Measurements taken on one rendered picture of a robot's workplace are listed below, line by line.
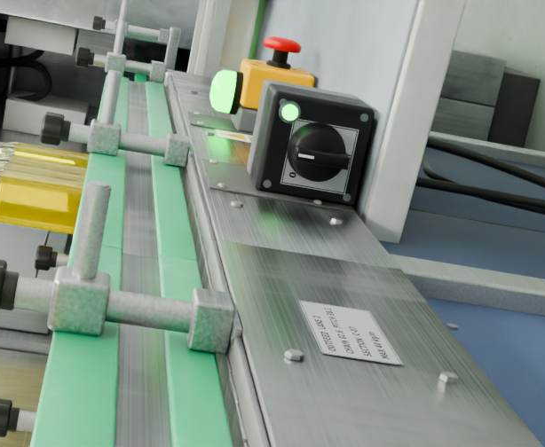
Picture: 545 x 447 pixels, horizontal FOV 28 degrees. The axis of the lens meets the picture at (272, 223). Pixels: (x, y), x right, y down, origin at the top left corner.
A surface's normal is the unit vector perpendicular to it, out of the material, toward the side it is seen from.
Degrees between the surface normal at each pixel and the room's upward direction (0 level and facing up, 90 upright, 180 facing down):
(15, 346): 90
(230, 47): 90
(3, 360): 90
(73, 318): 90
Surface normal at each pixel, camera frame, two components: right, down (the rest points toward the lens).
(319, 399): 0.19, -0.96
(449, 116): 0.12, 0.25
